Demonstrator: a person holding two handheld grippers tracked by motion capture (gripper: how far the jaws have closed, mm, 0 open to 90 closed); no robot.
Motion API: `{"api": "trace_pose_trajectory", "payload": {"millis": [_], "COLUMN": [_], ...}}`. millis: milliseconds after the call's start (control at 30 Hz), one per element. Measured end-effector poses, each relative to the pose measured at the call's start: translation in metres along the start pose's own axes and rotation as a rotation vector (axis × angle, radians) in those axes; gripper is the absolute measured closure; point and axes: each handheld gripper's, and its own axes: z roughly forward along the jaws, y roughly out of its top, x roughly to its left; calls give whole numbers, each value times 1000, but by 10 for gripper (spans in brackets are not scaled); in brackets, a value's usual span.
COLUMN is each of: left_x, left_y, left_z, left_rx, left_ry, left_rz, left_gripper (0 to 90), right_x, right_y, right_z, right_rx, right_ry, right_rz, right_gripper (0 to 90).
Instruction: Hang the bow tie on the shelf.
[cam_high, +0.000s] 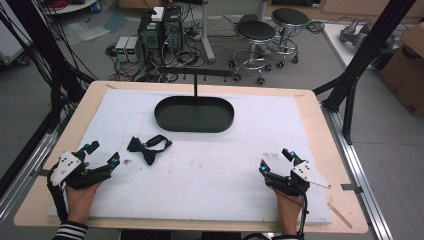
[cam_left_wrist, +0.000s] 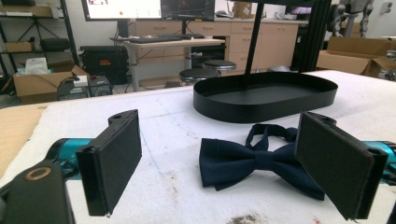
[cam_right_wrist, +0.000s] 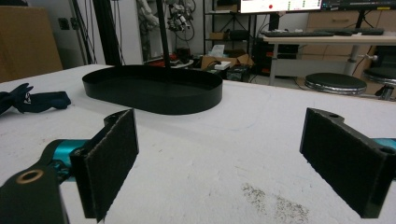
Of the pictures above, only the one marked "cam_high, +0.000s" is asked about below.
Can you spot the black bow tie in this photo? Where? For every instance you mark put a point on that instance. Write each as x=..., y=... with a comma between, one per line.
x=148, y=148

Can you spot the white round table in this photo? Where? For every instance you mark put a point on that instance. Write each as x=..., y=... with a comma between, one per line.
x=71, y=6

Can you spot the black rack with oval tray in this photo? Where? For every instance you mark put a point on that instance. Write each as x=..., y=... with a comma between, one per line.
x=194, y=115

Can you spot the person's left hand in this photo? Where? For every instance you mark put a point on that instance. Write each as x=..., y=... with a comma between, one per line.
x=79, y=203

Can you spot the thin wooden stick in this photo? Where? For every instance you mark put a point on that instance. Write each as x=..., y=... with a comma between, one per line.
x=340, y=215

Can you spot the black round stool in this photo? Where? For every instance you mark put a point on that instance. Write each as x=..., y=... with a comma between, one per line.
x=289, y=16
x=256, y=31

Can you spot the grey power supply unit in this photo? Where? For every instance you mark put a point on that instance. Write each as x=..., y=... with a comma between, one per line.
x=133, y=49
x=121, y=48

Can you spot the white foam mat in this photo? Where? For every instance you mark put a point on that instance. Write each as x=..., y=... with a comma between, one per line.
x=213, y=173

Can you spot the grey machine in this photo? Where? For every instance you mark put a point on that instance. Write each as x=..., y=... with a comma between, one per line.
x=363, y=33

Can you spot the brown cardboard box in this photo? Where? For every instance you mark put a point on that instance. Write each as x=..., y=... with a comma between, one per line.
x=405, y=71

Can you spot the black metal frame stand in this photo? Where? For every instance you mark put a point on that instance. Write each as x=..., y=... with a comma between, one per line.
x=43, y=53
x=358, y=66

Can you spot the black computer tower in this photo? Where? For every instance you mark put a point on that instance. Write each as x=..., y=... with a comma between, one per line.
x=150, y=38
x=173, y=31

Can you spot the electronics equipment on floor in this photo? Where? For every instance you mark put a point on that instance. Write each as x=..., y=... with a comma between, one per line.
x=181, y=61

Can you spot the white box with black mouse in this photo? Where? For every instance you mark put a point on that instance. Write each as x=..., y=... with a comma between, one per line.
x=157, y=14

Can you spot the grey desk leg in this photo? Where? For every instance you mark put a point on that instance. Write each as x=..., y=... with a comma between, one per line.
x=207, y=33

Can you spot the aluminium rail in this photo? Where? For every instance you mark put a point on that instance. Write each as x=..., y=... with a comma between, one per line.
x=23, y=183
x=360, y=173

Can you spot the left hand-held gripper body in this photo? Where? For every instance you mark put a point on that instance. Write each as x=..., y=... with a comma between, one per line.
x=65, y=167

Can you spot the white wheeled cabinet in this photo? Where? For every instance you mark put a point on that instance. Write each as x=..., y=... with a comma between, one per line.
x=11, y=40

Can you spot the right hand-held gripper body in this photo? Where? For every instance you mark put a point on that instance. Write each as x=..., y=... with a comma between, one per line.
x=308, y=173

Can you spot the person's right hand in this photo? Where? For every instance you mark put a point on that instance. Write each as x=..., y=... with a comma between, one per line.
x=289, y=211

